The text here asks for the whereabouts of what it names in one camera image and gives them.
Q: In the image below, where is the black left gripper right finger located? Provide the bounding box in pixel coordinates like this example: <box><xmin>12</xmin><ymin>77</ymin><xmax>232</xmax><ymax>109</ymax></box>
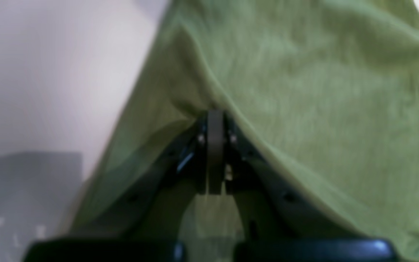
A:
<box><xmin>207</xmin><ymin>111</ymin><xmax>398</xmax><ymax>262</ymax></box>

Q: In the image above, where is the green t-shirt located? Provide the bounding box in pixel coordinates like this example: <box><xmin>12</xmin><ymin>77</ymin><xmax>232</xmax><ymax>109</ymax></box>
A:
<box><xmin>72</xmin><ymin>0</ymin><xmax>419</xmax><ymax>262</ymax></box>

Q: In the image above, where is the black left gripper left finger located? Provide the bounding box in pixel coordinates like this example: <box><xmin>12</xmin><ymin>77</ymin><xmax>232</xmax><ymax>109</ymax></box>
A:
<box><xmin>23</xmin><ymin>112</ymin><xmax>208</xmax><ymax>262</ymax></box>

